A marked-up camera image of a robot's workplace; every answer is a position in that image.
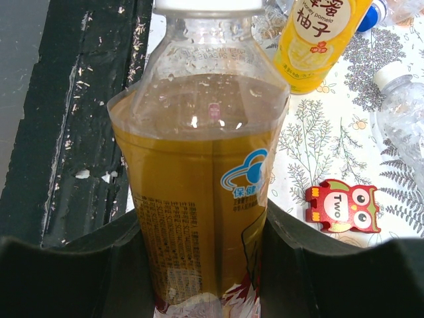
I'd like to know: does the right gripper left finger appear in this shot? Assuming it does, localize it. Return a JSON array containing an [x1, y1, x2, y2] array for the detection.
[[1, 211, 154, 317]]

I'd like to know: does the brown tea bottle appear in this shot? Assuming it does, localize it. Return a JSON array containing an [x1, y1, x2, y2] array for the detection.
[[107, 4, 290, 317]]

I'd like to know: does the red owl wooden block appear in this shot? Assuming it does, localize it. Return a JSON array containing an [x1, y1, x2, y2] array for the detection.
[[305, 179, 381, 233]]

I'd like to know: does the blue label crushed water bottle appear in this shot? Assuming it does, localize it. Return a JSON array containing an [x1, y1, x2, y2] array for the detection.
[[356, 0, 423, 32]]

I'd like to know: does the white tea bottle cap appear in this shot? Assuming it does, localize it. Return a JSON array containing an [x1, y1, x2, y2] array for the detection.
[[155, 0, 262, 12]]

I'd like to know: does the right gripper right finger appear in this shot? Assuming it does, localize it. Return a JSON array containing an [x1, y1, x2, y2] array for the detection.
[[260, 203, 423, 317]]

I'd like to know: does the floral patterned table mat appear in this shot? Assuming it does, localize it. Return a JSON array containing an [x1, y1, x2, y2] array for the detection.
[[125, 0, 424, 249]]

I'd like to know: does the clear crushed plastic bottle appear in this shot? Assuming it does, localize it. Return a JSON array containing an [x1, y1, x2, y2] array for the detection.
[[374, 61, 423, 192]]

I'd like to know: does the yellow honey pomelo bottle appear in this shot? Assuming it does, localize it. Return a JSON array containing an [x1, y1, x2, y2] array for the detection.
[[273, 0, 372, 95]]

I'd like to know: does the black front base bar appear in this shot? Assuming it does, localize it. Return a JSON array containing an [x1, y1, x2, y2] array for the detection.
[[1, 1, 152, 247]]

